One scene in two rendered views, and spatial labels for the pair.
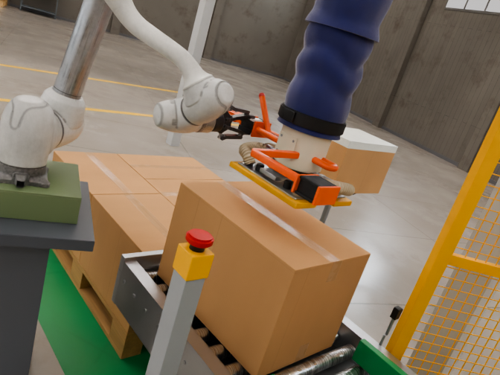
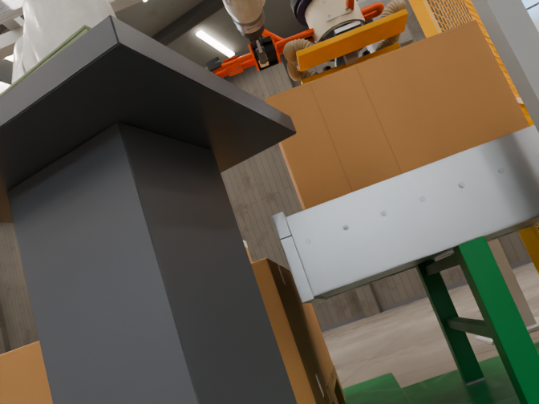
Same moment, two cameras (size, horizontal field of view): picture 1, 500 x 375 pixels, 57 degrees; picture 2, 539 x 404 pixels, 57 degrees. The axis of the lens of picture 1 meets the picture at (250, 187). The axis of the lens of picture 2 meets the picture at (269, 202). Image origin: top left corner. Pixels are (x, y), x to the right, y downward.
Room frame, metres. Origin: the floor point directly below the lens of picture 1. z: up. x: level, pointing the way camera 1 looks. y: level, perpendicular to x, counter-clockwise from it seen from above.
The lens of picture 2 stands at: (0.68, 1.11, 0.37)
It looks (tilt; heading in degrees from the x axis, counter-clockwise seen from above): 14 degrees up; 320
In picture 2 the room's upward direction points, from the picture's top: 19 degrees counter-clockwise
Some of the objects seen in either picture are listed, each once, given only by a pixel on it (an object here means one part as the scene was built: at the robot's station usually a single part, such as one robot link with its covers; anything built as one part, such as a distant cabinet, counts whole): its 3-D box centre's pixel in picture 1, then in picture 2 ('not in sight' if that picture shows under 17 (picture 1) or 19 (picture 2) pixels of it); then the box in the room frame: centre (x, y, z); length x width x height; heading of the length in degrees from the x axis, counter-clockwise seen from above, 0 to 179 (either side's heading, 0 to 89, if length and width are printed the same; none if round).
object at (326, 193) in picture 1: (315, 189); not in sight; (1.13, -0.16, 1.20); 0.09 x 0.08 x 0.05; 136
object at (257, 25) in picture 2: (203, 119); (248, 15); (1.55, 0.22, 1.20); 0.09 x 0.06 x 0.09; 46
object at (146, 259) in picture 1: (196, 253); (297, 243); (1.78, 0.13, 0.58); 0.70 x 0.03 x 0.06; 135
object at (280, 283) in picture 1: (257, 264); (389, 148); (1.52, -0.11, 0.75); 0.60 x 0.40 x 0.40; 47
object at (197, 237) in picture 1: (199, 241); not in sight; (1.02, 0.08, 1.02); 0.07 x 0.07 x 0.04
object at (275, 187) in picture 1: (271, 178); (349, 37); (1.46, -0.06, 1.10); 0.34 x 0.10 x 0.05; 46
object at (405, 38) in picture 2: not in sight; (382, 24); (1.90, -1.04, 1.62); 0.20 x 0.05 x 0.30; 45
